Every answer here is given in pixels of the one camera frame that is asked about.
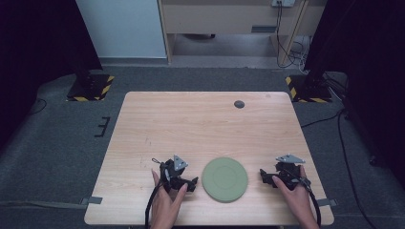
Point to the dark round table grommet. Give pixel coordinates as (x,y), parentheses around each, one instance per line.
(239,104)

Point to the grey power strip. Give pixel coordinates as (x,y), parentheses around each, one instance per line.
(283,3)

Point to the dark curtain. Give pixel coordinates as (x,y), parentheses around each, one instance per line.
(38,47)
(366,63)

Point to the black stand base yellow stripes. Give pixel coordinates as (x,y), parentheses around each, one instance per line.
(307,90)
(90,89)

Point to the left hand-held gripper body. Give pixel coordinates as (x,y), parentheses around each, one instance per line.
(172,175)

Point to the white panel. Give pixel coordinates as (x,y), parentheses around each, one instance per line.
(121,28)

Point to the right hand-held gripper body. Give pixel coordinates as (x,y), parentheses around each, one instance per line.
(286,173)

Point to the person's right hand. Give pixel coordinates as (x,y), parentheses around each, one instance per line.
(294,200)

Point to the large green plate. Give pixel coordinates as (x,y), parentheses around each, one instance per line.
(224,179)

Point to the grey tape strip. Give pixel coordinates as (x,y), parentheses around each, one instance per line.
(327,202)
(91,200)

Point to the person's left hand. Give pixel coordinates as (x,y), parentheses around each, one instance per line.
(165,206)

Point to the light wooden desk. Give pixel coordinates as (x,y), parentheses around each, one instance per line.
(223,19)

